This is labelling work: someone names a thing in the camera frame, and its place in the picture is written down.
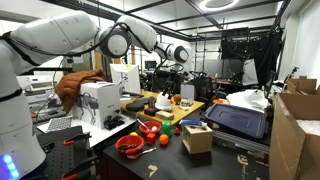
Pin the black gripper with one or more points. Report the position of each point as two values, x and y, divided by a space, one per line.
168 87

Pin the blue and white tube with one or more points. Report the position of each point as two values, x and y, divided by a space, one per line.
193 123

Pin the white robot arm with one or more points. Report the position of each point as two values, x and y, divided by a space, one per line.
36 43

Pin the brown cardboard flat box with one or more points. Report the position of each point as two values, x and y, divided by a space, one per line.
165 115

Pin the black box red label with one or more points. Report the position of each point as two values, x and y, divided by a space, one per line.
151 111

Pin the red bowl with ball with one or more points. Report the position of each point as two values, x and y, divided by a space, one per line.
146 127

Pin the orange bowl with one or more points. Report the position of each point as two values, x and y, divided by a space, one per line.
218 101

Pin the wooden shape sorter box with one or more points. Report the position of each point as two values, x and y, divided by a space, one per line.
197 139

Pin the red bowl with pliers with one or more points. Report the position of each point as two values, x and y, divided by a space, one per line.
129 144

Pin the white robot dog box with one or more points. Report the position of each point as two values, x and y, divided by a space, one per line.
96 102

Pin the large cardboard box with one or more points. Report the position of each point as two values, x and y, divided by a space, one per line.
294 153

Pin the white plush chicken toy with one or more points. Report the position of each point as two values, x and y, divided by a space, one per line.
163 102

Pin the black cylinder speaker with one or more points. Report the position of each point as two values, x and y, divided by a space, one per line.
151 102

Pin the green toy figure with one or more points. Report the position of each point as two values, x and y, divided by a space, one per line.
166 128

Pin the orange ball toy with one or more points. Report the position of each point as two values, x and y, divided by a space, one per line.
164 139

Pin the red cube block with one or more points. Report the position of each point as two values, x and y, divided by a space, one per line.
150 138

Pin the silver spoon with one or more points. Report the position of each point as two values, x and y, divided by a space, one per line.
135 156

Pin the brown jacket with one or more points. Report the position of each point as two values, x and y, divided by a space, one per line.
69 86

